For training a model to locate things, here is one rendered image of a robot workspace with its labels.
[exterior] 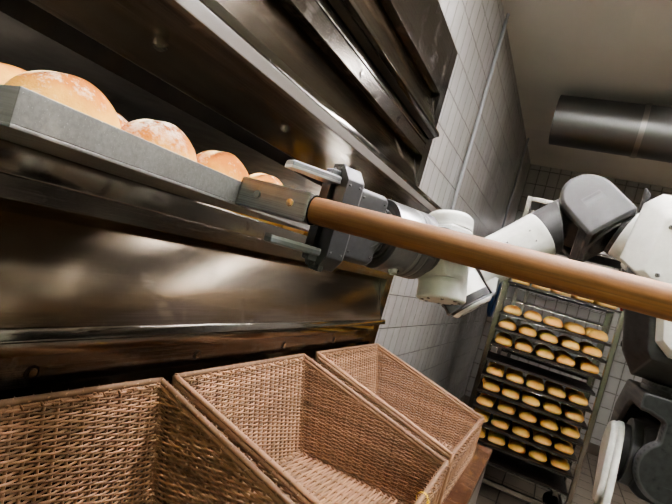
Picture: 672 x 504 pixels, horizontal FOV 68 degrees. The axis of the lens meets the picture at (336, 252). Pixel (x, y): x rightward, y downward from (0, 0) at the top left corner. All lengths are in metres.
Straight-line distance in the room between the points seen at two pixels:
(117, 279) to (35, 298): 0.14
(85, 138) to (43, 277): 0.41
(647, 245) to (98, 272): 0.87
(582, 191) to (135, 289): 0.80
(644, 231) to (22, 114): 0.86
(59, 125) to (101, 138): 0.04
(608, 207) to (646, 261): 0.13
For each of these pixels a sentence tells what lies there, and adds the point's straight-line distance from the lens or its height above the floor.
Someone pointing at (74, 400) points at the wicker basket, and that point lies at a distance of 0.87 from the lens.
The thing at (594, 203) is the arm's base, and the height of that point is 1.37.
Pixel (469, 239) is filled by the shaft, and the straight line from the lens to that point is 0.48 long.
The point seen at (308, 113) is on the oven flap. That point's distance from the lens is 0.96.
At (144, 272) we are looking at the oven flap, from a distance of 0.93.
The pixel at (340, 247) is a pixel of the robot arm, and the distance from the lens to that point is 0.56.
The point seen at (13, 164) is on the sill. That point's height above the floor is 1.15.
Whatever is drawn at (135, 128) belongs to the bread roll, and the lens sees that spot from 0.50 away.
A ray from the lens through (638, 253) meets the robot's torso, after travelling 0.94.
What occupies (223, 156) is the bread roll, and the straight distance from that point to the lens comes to 0.59.
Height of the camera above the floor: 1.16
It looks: level
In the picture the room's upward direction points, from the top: 16 degrees clockwise
